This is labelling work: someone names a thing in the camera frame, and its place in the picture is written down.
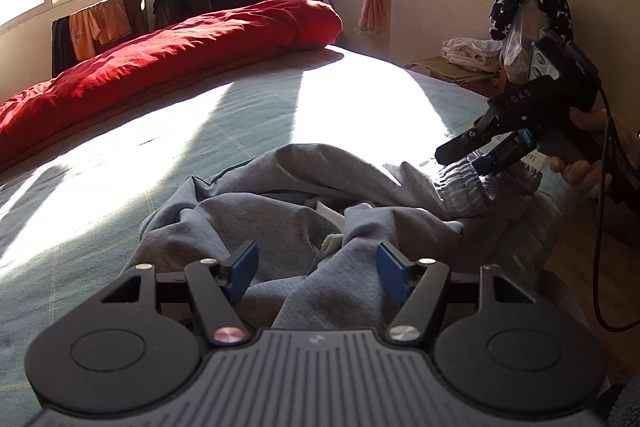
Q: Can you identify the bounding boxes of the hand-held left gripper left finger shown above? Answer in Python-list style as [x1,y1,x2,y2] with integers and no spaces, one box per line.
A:
[97,240,261,350]

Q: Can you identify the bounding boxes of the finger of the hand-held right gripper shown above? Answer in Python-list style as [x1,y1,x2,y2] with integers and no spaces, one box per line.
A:
[435,112,517,168]
[472,131,537,176]

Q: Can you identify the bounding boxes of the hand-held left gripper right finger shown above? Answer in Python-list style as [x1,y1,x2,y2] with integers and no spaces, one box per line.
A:
[375,241,540,349]

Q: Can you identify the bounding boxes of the clear plastic bag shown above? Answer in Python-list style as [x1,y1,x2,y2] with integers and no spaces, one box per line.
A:
[501,0,543,84]

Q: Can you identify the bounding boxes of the black hanging garment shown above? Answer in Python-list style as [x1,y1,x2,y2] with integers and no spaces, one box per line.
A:
[51,16,76,78]

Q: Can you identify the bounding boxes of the grey sweatpants with cream drawstring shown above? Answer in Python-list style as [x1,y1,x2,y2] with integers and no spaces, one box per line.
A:
[135,142,548,333]

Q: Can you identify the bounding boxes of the person's right hand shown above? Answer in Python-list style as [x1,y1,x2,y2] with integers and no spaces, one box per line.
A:
[550,104,615,200]

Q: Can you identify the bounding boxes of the pink and white clothes pile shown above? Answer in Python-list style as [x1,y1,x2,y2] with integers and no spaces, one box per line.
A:
[441,38,503,72]

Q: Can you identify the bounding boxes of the red duvet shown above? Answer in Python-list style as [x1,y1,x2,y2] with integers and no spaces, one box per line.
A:
[0,0,344,172]

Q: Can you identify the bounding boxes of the dark star print cloth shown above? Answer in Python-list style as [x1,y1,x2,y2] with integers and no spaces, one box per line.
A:
[489,0,574,42]

